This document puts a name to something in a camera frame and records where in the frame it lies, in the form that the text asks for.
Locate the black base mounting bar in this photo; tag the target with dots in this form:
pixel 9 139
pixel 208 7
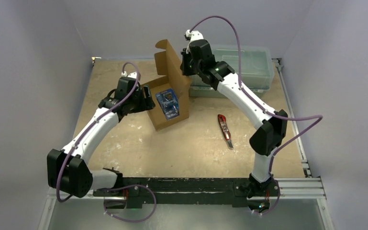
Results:
pixel 237 192

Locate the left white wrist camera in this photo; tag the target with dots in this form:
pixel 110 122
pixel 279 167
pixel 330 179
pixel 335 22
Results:
pixel 133 75

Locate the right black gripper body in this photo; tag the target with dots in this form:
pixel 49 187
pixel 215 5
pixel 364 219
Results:
pixel 185 65

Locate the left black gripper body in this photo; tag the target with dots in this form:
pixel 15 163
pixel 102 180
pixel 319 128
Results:
pixel 138 101

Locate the red utility knife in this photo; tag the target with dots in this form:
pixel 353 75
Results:
pixel 225 131

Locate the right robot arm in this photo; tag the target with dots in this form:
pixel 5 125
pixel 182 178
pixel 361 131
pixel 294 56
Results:
pixel 270 128

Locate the clear plastic storage bin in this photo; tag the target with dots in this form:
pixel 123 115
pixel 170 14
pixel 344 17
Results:
pixel 256 69

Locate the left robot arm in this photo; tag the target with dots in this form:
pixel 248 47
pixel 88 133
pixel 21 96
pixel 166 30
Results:
pixel 67 168

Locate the brown cardboard express box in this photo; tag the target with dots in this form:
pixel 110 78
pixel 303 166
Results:
pixel 170 77

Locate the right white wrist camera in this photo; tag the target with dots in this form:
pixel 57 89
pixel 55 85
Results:
pixel 191 36

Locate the blue packaged item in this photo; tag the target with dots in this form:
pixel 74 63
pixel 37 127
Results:
pixel 168 102

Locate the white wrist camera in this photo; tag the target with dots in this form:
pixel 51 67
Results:
pixel 133 75
pixel 191 36

